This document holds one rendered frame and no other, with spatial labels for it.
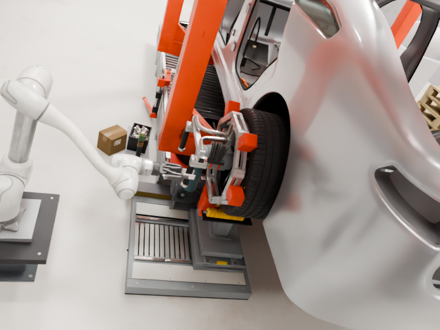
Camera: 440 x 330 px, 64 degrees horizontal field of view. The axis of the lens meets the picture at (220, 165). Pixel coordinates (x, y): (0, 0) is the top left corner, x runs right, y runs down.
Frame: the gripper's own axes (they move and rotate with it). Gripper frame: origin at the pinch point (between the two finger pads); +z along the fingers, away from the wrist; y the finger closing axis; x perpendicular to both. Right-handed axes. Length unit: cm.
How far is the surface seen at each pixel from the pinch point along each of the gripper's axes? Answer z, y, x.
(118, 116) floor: -40, -180, -83
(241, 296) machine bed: 57, 23, -79
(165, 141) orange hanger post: -7, -60, -21
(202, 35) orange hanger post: -2, -60, 57
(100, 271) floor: -36, 8, -83
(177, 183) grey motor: 7, -41, -43
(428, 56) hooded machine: 470, -407, 28
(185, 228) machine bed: 21, -31, -77
